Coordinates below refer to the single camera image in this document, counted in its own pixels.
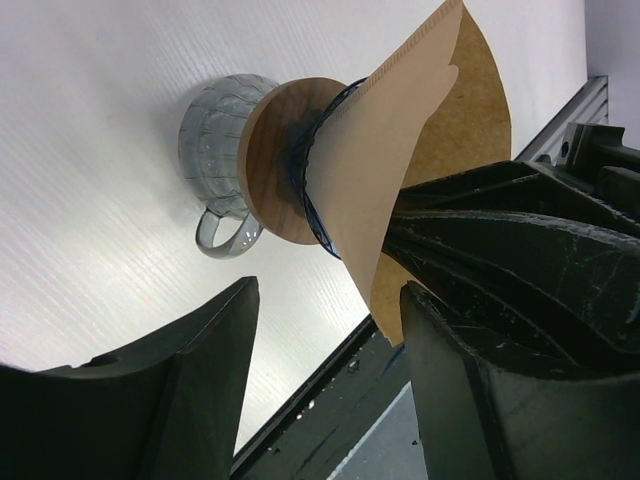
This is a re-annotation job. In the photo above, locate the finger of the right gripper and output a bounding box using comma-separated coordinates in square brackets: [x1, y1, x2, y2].
[383, 162, 639, 374]

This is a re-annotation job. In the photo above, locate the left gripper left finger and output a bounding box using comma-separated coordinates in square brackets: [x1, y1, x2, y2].
[1, 277, 260, 479]

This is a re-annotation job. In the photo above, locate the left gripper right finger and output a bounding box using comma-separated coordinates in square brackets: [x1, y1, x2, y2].
[400, 282, 639, 479]

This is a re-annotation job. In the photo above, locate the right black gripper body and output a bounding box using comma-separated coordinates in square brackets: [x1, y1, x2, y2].
[539, 123, 639, 220]

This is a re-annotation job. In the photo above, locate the single brown paper filter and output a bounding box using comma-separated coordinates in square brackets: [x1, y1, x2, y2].
[304, 1, 511, 345]

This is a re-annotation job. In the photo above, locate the brown wooden dripper ring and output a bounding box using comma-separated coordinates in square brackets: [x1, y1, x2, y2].
[237, 77, 351, 246]

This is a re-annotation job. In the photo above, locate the aluminium frame rail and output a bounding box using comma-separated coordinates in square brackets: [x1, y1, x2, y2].
[514, 75, 609, 164]

